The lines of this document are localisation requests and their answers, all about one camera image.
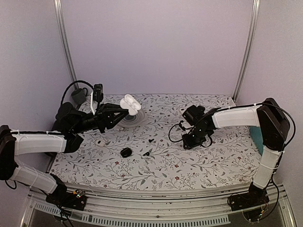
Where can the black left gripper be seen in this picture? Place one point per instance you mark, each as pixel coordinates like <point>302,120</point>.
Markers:
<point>105,117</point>

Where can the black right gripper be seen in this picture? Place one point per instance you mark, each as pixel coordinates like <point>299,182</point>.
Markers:
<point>189,144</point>

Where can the white oval earbud case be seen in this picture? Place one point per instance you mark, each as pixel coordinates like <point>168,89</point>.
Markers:
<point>131,104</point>

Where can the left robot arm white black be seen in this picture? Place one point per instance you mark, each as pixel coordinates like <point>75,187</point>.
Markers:
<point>66,138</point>

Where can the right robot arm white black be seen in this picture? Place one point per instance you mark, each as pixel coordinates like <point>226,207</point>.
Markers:
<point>269,123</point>

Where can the white earbud case small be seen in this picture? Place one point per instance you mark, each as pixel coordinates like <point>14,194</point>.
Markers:
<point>100,143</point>

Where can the black open earbud case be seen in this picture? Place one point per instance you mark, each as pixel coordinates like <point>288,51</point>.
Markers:
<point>126,152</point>

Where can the grey swirl ceramic plate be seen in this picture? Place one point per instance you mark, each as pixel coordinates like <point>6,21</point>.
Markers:
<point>133,121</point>

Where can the grey mug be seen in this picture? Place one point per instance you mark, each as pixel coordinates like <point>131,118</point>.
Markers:
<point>79,95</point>

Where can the teal cup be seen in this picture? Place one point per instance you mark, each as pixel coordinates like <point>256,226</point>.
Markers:
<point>256,135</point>

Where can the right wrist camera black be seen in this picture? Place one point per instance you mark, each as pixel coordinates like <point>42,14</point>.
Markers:
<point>193,114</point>

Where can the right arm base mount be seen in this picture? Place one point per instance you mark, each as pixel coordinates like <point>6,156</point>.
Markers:
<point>248,203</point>

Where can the aluminium front rail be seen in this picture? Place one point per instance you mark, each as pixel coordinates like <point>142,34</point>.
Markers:
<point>184,208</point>

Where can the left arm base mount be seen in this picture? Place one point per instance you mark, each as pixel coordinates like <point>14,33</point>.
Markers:
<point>74,200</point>

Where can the left aluminium frame post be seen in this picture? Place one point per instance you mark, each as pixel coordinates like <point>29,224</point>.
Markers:
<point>64,39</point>

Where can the aluminium frame post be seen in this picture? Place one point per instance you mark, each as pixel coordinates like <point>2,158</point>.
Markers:
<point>247,50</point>
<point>64,39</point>

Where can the right aluminium frame post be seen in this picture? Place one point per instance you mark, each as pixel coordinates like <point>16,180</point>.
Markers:
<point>247,50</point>

